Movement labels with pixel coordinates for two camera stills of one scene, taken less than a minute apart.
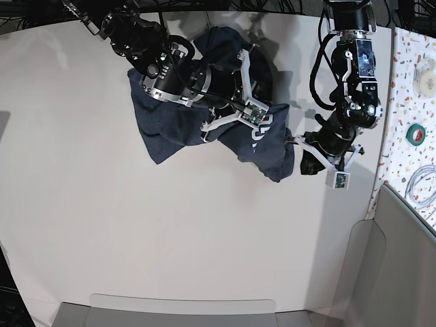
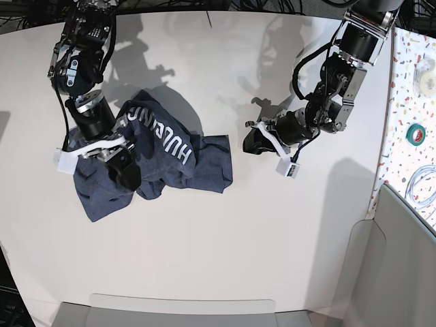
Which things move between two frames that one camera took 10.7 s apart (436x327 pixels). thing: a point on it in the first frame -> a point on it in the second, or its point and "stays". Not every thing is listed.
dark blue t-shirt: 259,131 -> 169,152
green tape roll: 415,134 stays
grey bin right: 390,278 stays
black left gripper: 225,87 -> 122,158
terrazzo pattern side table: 406,153 stays
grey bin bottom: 142,310 stays
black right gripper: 333,135 -> 293,127
